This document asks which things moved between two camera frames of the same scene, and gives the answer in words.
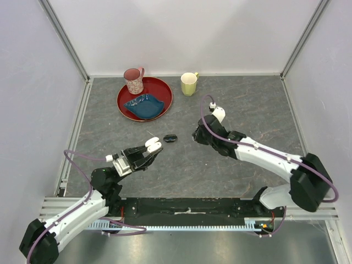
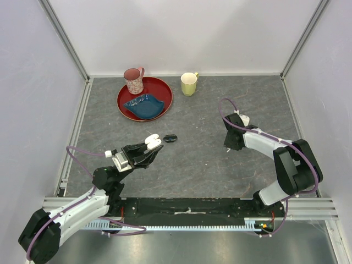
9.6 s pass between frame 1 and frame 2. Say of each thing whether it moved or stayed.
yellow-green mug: stayed
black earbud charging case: stayed
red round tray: stayed
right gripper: moved
